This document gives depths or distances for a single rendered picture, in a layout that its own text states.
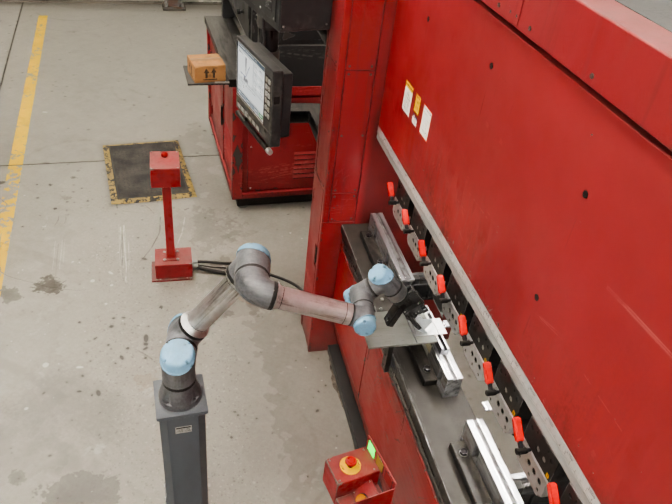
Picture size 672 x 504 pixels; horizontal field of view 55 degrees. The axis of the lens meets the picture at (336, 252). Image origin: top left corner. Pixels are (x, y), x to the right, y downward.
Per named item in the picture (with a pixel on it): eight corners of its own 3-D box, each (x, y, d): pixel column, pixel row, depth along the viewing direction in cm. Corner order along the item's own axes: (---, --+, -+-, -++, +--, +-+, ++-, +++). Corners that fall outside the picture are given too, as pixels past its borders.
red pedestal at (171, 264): (151, 262, 414) (141, 146, 364) (191, 260, 420) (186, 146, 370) (151, 282, 399) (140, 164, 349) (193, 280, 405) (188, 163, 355)
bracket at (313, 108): (274, 115, 343) (275, 102, 339) (319, 114, 349) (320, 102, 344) (286, 151, 312) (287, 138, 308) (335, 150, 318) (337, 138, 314)
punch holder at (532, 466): (514, 453, 181) (530, 415, 171) (541, 449, 183) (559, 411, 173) (538, 501, 169) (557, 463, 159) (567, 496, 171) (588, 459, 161)
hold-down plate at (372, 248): (359, 235, 309) (360, 230, 307) (370, 235, 310) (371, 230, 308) (376, 275, 286) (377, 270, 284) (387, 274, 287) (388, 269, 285)
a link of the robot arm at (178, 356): (158, 389, 224) (156, 362, 216) (164, 360, 234) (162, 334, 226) (194, 390, 225) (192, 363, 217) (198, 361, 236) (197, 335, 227)
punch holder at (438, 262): (422, 272, 242) (430, 236, 232) (443, 270, 244) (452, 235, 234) (435, 298, 230) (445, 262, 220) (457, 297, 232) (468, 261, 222)
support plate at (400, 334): (356, 315, 247) (356, 313, 246) (421, 310, 253) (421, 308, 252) (368, 349, 233) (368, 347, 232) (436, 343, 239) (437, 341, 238)
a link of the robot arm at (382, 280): (363, 269, 225) (384, 257, 223) (379, 286, 232) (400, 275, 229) (367, 285, 220) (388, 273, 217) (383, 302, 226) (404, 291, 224)
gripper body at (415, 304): (430, 311, 234) (414, 294, 226) (410, 324, 235) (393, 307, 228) (423, 297, 239) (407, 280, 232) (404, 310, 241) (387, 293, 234)
